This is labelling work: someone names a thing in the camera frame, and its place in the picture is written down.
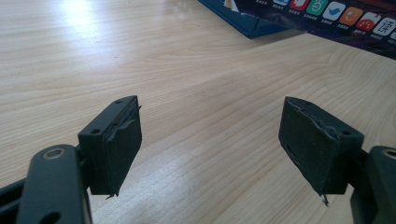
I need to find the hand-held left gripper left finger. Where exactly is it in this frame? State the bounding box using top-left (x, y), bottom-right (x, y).
top-left (78, 94), bottom-right (144, 201)

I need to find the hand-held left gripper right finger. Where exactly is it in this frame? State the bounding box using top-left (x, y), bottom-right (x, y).
top-left (277, 95), bottom-right (365, 207)

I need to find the purple magazine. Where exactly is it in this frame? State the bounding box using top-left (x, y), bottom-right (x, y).
top-left (232, 0), bottom-right (396, 61)

